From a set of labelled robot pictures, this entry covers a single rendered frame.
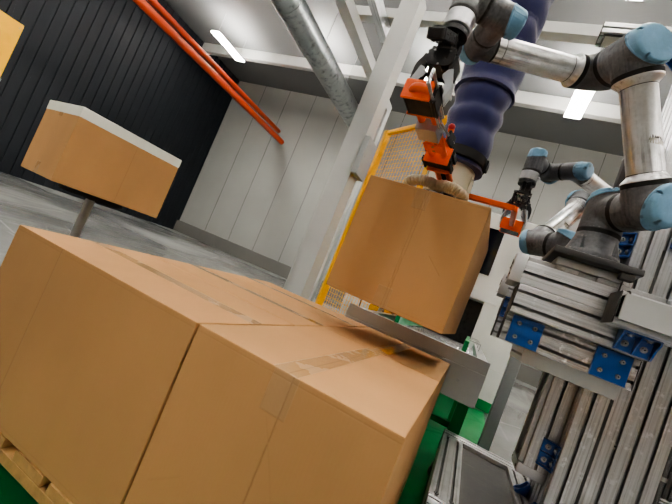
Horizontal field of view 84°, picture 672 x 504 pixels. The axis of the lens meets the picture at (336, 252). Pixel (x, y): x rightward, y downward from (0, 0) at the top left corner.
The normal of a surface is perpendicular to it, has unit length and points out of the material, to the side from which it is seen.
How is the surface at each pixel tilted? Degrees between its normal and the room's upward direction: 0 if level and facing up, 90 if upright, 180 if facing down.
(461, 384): 90
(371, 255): 90
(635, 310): 90
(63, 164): 90
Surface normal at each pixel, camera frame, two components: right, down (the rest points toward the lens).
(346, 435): -0.33, -0.19
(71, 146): 0.81, 0.29
